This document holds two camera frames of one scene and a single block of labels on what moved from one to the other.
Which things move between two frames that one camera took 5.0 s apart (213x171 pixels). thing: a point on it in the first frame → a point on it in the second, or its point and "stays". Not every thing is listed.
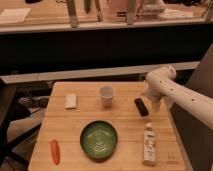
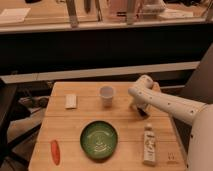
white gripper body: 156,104 → 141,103
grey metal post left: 72,13 stays
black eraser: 141,107 stays
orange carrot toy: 55,151 stays
